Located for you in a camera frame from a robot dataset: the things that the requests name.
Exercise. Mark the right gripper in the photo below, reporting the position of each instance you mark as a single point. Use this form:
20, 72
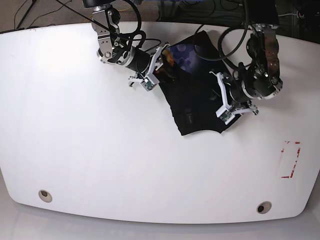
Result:
145, 65

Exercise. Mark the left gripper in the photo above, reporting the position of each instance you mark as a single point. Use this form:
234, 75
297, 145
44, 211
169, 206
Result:
222, 92

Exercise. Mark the black t-shirt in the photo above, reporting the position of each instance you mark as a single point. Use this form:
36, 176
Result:
189, 98

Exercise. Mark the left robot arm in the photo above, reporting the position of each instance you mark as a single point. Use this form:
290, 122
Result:
261, 78

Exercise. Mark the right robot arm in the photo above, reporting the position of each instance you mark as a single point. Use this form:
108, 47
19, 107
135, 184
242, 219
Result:
125, 49

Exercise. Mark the red tape rectangle marking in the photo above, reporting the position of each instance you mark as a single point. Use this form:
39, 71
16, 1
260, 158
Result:
288, 159

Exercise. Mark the right table grommet hole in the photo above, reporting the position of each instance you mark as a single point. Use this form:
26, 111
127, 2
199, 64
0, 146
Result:
264, 207

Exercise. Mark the table grommet hole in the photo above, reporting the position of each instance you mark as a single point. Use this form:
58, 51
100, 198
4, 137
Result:
264, 207
45, 196

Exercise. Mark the left table grommet hole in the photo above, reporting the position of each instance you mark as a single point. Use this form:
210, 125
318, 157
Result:
45, 196

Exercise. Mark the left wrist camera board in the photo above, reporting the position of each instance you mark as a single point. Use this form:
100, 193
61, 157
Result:
227, 117

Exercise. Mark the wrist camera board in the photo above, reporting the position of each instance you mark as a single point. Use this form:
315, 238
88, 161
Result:
148, 85
227, 117

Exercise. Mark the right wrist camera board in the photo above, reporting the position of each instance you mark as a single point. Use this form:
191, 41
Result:
148, 85

